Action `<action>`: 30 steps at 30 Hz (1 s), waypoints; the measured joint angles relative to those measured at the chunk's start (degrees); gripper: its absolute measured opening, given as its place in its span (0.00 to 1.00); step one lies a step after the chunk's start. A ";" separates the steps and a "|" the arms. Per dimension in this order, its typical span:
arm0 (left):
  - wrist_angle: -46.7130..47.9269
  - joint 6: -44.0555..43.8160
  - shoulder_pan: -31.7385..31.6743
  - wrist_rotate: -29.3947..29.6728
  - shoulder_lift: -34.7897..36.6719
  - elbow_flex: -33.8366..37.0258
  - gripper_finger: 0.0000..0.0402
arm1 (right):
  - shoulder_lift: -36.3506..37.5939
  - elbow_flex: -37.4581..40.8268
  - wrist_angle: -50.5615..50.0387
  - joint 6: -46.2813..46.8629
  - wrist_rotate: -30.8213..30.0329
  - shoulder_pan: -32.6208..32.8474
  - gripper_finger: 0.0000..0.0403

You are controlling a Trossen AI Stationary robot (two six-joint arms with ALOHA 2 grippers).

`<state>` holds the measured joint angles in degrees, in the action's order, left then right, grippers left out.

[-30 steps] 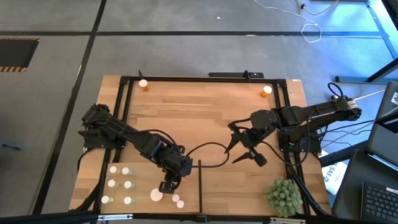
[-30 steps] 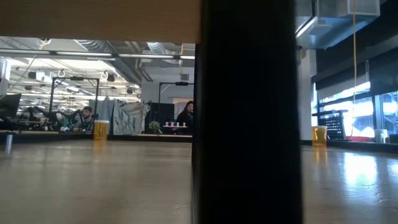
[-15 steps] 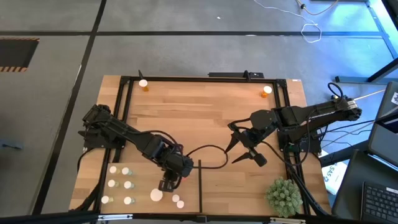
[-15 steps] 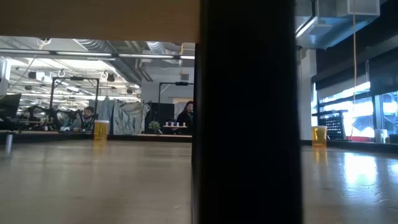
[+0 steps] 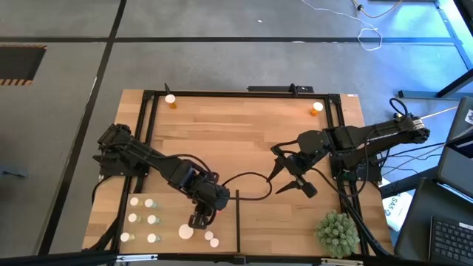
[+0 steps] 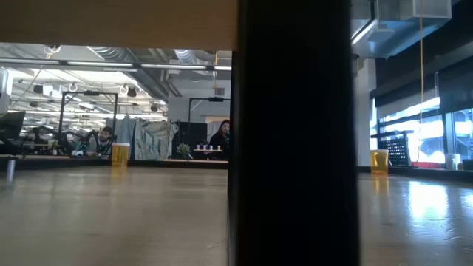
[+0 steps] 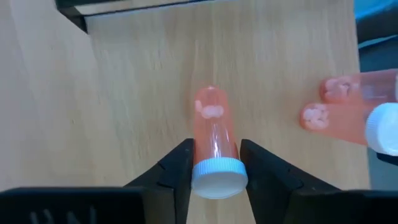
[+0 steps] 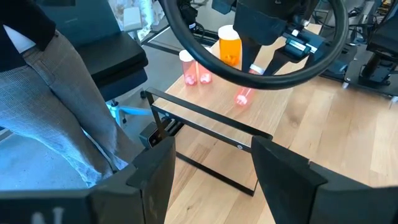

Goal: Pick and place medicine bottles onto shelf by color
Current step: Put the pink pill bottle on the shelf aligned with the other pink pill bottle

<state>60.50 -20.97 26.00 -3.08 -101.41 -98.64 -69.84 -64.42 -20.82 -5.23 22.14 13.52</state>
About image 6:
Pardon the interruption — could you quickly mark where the background wooden shelf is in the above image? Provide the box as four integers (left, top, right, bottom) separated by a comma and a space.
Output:
192, 143, 224, 153

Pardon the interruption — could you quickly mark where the person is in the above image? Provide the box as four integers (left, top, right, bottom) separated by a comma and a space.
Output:
208, 118, 231, 151
86, 126, 118, 156

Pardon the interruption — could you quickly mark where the black background partition panel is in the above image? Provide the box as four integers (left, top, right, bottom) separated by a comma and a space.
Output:
171, 120, 208, 159

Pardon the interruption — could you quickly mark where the small background green plant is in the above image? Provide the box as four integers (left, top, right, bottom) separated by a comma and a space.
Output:
176, 143, 192, 160

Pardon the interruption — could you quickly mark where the pale hanging cloth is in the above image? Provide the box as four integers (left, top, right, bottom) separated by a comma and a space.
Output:
116, 117, 179, 161

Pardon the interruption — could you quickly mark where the ceiling strip light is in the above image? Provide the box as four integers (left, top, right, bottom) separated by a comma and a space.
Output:
65, 61, 135, 69
139, 63, 233, 72

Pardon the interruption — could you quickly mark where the large orange pill bottle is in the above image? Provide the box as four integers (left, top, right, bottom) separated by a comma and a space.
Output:
370, 149, 390, 174
110, 142, 131, 167

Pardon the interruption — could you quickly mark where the black perforated cart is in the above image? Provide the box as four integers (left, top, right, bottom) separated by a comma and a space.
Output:
370, 129, 415, 167

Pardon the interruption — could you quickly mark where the red tray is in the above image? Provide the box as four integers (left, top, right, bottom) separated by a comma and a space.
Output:
412, 160, 446, 169

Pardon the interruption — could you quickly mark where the white bucket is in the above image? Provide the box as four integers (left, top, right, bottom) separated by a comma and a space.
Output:
444, 151, 463, 171

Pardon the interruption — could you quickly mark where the black monitor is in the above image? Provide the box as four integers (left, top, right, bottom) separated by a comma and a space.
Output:
0, 110, 27, 141

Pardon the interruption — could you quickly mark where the black background gantry frame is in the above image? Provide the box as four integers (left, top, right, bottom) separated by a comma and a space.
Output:
187, 96, 232, 149
55, 90, 120, 146

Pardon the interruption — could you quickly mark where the silver ventilation duct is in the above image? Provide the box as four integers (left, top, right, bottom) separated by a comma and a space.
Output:
350, 0, 452, 60

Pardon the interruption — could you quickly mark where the yellow hanging cord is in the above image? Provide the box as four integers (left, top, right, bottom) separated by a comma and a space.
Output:
416, 0, 425, 167

